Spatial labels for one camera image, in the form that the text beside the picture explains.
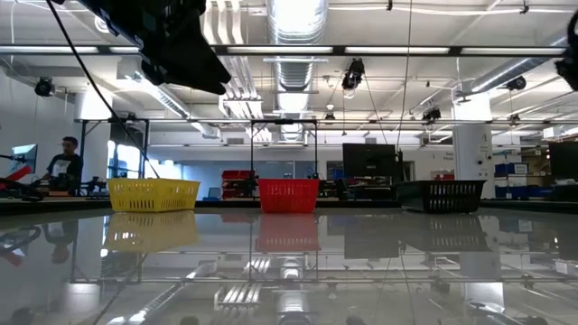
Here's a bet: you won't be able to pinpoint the lit computer screen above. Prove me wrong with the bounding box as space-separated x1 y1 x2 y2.
11 144 39 175

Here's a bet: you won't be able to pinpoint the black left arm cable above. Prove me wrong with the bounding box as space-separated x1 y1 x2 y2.
44 0 161 180

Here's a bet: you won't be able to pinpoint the black metal frame stand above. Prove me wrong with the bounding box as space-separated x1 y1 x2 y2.
249 118 319 181
74 116 151 181

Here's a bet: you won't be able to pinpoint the white pillar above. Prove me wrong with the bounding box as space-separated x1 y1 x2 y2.
452 92 494 200

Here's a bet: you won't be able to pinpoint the red plastic basket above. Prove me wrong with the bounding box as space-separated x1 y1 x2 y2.
257 178 321 214

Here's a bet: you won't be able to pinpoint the red storage bins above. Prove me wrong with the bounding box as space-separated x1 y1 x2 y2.
220 170 257 200

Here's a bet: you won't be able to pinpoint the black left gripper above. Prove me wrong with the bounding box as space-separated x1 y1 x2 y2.
77 0 233 97

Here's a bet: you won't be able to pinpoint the black monitor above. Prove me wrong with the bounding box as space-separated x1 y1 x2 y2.
342 143 399 184
548 141 578 181

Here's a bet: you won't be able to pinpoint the person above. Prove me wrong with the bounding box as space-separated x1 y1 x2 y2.
41 135 84 193

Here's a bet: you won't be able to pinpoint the yellow plastic basket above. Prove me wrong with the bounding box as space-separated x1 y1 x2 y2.
107 178 201 213

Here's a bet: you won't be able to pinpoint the black plastic basket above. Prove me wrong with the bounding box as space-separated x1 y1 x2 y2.
393 180 487 214

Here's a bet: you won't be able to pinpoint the silver ventilation duct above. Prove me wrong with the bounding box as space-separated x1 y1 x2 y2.
266 0 330 142

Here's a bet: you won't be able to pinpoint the blue storage bins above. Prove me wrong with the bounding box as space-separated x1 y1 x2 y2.
494 162 530 200

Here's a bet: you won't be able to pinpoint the black hanging cable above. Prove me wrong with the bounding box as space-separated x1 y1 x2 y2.
396 0 414 153

